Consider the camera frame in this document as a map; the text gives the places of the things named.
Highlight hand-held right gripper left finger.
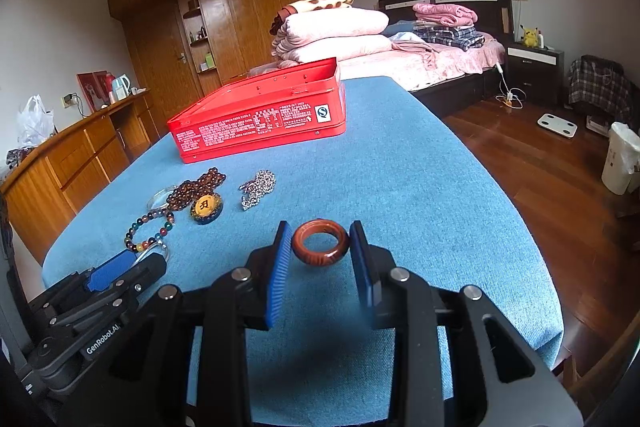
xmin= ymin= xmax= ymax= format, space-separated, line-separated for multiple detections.
xmin=100 ymin=221 xmax=293 ymax=427

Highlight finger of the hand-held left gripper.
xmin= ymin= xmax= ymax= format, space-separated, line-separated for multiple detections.
xmin=27 ymin=249 xmax=137 ymax=323
xmin=47 ymin=252 xmax=168 ymax=330

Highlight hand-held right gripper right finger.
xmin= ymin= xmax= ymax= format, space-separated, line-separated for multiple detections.
xmin=349 ymin=221 xmax=586 ymax=427

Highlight silver bangle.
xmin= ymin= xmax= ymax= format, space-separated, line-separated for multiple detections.
xmin=132 ymin=237 xmax=171 ymax=265

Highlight reddish-brown stone ring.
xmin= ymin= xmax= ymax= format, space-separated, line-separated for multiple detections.
xmin=291 ymin=218 xmax=351 ymax=267

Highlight red metal tin box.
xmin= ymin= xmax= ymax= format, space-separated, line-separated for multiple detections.
xmin=166 ymin=57 xmax=347 ymax=165

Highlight blue tablecloth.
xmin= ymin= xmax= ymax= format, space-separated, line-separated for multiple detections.
xmin=41 ymin=76 xmax=566 ymax=427

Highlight clear glass bangle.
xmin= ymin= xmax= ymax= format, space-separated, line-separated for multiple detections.
xmin=146 ymin=184 xmax=193 ymax=210

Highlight amber oval pendant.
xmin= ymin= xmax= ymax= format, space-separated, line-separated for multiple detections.
xmin=189 ymin=192 xmax=224 ymax=225

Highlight wooden sideboard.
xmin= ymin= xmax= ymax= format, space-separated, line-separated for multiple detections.
xmin=0 ymin=89 xmax=161 ymax=265

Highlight dark patterned cloth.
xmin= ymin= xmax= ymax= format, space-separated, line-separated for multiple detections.
xmin=5 ymin=147 xmax=38 ymax=168

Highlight white plastic bag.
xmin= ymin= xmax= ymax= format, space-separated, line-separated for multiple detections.
xmin=16 ymin=94 xmax=55 ymax=148

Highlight light blue electric kettle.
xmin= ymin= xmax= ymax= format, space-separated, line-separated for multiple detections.
xmin=111 ymin=75 xmax=133 ymax=100

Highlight wooden door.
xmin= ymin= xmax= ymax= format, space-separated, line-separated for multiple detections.
xmin=125 ymin=7 xmax=201 ymax=105

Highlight folded pink quilt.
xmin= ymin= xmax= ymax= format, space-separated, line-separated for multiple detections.
xmin=272 ymin=9 xmax=390 ymax=55
xmin=275 ymin=34 xmax=393 ymax=68

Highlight dark wooden bed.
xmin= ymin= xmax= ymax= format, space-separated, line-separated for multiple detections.
xmin=247 ymin=0 xmax=515 ymax=108

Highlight white bathroom scale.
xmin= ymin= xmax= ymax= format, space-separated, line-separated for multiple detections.
xmin=537 ymin=113 xmax=578 ymax=138

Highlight light blue garment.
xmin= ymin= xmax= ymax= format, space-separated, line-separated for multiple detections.
xmin=385 ymin=19 xmax=426 ymax=42

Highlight folded plaid clothes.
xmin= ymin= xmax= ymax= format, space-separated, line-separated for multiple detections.
xmin=415 ymin=23 xmax=486 ymax=50

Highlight black and white nightstand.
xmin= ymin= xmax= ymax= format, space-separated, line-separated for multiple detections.
xmin=505 ymin=43 xmax=565 ymax=105

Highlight folded pink blanket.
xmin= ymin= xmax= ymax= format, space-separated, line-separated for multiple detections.
xmin=412 ymin=3 xmax=478 ymax=28

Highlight wooden wardrobe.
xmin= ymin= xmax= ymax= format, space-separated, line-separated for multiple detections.
xmin=106 ymin=0 xmax=343 ymax=100

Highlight white trash bin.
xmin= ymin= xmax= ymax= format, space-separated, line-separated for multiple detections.
xmin=601 ymin=122 xmax=640 ymax=195

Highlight plaid fabric bag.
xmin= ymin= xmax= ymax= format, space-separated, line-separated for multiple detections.
xmin=567 ymin=54 xmax=633 ymax=122

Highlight multicolour bead bracelet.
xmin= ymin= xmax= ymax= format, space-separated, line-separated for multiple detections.
xmin=125 ymin=204 xmax=176 ymax=258

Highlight silver chain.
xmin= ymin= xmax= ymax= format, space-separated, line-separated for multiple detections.
xmin=238 ymin=169 xmax=277 ymax=212

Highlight dark red bead necklace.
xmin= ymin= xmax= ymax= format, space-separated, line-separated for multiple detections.
xmin=165 ymin=171 xmax=227 ymax=212

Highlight red picture frame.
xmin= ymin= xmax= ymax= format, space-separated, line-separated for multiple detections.
xmin=76 ymin=71 xmax=113 ymax=112

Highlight white power strip cable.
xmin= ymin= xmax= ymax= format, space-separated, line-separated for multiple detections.
xmin=495 ymin=64 xmax=526 ymax=110

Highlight wooden chair frame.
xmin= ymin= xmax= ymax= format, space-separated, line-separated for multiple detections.
xmin=550 ymin=332 xmax=640 ymax=408

